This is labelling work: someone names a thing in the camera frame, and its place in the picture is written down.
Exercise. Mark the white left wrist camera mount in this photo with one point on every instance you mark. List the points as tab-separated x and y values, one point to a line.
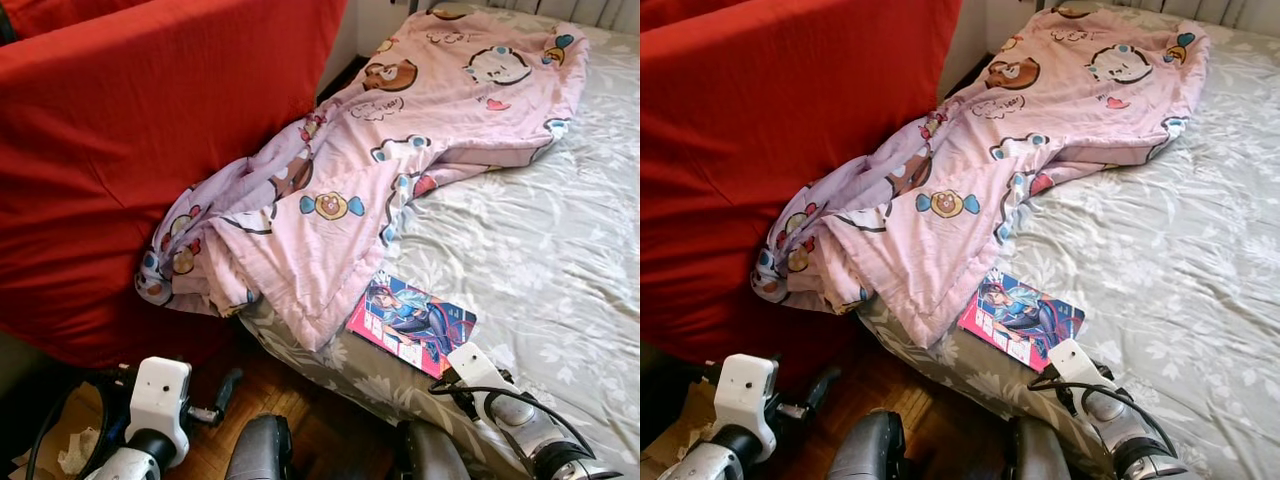
748	395
160	400

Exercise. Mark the colourful comic book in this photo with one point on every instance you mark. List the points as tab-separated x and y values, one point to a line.
1020	315
410	320

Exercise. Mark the grey robot left leg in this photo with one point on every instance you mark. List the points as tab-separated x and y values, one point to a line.
865	448
258	450

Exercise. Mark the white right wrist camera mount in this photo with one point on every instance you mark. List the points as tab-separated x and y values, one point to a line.
1078	362
478	365

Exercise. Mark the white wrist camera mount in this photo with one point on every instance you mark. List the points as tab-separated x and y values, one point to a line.
160	400
748	395
478	365
1078	362

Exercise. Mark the large red fabric cushion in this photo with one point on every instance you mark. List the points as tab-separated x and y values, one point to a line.
120	160
660	8
50	12
760	160

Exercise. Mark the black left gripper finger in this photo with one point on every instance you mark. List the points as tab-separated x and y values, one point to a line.
230	388
827	385

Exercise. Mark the pink cartoon print blanket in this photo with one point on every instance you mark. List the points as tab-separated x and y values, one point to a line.
950	200
330	200

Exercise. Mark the bed with grey floral sheet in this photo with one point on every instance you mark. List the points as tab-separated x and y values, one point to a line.
1170	270
540	270

